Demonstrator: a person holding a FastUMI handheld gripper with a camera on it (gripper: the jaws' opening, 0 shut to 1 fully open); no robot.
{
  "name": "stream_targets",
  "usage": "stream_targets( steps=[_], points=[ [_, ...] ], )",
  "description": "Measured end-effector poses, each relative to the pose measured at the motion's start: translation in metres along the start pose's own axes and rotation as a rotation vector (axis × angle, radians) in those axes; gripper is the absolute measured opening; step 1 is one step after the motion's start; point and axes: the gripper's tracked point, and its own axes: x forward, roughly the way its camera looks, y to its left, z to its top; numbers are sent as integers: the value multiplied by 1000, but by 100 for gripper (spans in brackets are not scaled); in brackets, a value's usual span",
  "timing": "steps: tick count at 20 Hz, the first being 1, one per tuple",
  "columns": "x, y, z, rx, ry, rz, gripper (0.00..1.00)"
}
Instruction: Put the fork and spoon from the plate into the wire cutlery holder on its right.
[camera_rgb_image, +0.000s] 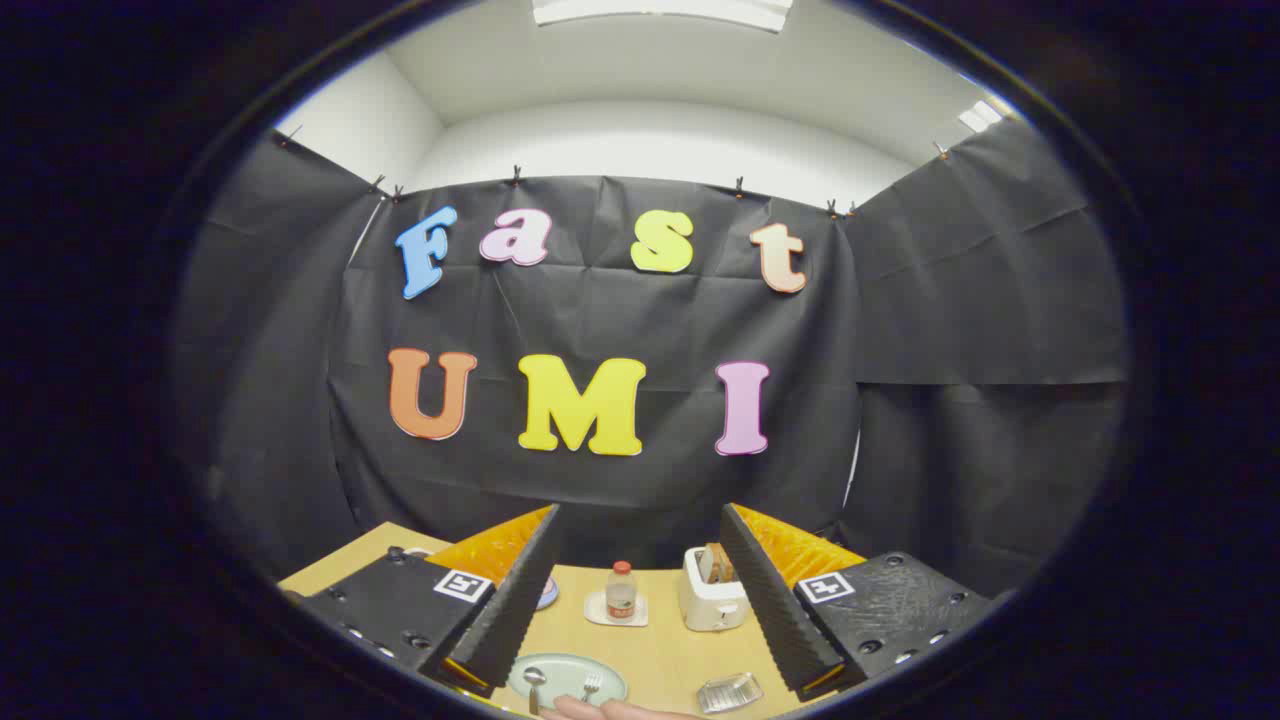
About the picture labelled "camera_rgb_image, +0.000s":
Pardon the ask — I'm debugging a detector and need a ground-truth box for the white toaster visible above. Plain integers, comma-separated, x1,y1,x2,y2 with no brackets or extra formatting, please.
678,546,751,633

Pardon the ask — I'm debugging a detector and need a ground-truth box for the metal wire basket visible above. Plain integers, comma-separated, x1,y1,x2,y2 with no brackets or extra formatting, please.
697,672,765,715

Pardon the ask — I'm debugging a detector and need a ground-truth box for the white square coaster tray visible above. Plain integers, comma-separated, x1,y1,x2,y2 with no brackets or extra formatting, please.
584,590,649,628

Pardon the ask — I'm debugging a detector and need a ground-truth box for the light green plate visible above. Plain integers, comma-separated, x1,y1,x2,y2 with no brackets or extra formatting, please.
507,653,628,713

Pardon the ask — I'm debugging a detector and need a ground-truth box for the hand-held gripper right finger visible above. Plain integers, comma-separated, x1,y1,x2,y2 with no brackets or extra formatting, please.
718,503,1001,701

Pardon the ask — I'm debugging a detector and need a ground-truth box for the large ceiling light panel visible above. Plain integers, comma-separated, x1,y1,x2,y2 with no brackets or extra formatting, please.
530,0,796,34

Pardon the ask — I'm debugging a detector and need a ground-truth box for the clear plastic water bottle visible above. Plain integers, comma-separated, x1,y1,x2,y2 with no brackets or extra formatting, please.
606,560,639,621

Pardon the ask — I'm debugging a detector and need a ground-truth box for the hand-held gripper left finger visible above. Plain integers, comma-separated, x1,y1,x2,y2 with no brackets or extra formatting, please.
283,503,561,699

